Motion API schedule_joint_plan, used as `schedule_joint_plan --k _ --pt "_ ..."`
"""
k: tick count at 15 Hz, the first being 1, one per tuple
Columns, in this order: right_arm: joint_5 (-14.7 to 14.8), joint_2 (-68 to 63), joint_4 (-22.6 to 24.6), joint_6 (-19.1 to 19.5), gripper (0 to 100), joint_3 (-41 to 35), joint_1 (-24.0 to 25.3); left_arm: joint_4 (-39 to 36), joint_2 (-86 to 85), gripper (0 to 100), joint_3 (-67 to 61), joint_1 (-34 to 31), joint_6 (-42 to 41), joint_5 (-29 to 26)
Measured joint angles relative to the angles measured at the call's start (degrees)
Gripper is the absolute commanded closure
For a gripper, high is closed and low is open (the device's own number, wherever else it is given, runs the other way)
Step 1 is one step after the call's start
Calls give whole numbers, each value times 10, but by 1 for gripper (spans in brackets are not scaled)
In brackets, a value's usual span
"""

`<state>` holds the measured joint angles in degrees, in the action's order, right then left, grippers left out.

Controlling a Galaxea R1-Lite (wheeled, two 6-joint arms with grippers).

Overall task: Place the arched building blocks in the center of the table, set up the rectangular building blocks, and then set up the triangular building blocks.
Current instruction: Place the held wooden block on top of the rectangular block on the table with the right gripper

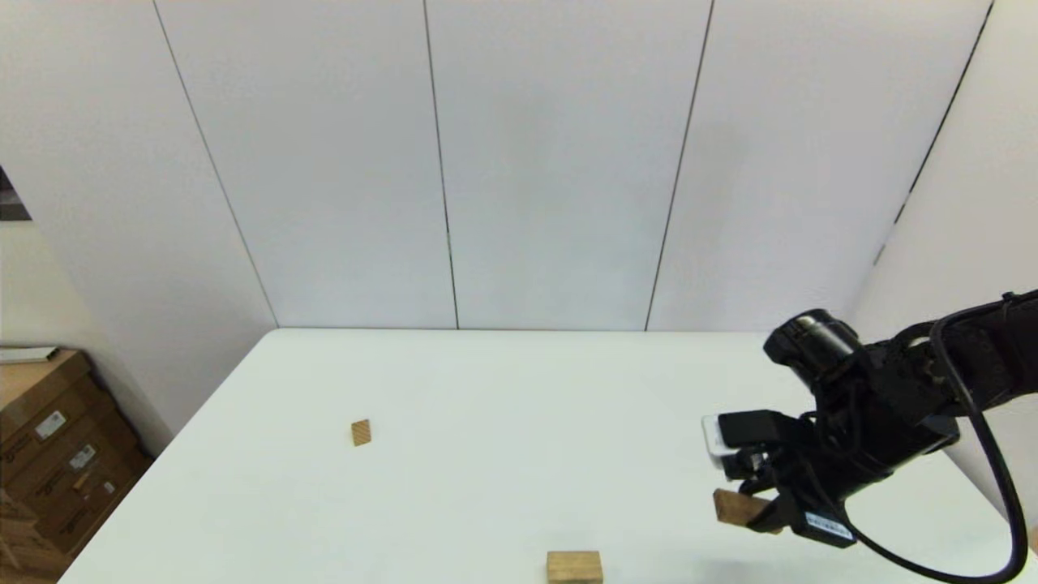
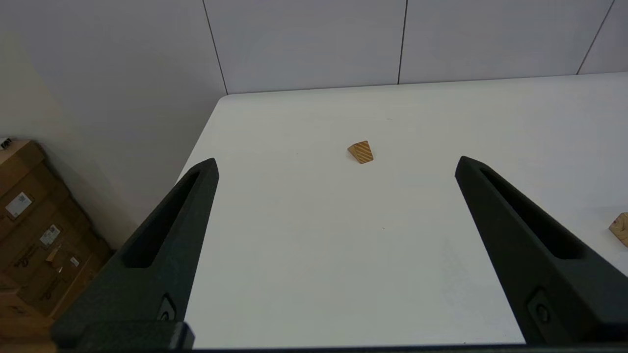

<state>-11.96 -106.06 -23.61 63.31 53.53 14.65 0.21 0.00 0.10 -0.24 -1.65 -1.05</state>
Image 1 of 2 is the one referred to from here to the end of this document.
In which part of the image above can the rectangular brown wooden block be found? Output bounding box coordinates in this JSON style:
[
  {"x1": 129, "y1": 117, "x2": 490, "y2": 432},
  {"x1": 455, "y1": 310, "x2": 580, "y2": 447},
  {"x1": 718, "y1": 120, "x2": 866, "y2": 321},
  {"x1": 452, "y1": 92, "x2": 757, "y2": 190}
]
[{"x1": 714, "y1": 489, "x2": 783, "y2": 535}]

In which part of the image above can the arched light wooden block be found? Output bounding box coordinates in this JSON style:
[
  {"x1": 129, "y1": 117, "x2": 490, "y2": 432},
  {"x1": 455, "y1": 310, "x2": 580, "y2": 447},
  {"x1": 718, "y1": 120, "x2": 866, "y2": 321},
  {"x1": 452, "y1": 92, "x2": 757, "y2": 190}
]
[{"x1": 546, "y1": 551, "x2": 603, "y2": 584}]

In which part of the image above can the brown cardboard box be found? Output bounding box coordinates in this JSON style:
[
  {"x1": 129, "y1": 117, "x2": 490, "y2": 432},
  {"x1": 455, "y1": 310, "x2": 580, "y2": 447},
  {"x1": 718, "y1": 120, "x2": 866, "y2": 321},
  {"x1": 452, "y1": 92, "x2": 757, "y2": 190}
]
[
  {"x1": 16, "y1": 442, "x2": 155, "y2": 560},
  {"x1": 0, "y1": 397, "x2": 135, "y2": 504},
  {"x1": 0, "y1": 350, "x2": 105, "y2": 455},
  {"x1": 0, "y1": 487, "x2": 45, "y2": 575}
]

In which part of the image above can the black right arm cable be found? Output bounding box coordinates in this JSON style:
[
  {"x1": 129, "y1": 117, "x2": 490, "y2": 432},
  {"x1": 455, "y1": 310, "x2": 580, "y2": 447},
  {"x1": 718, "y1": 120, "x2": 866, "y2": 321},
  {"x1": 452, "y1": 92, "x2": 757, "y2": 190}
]
[{"x1": 811, "y1": 312, "x2": 1027, "y2": 584}]

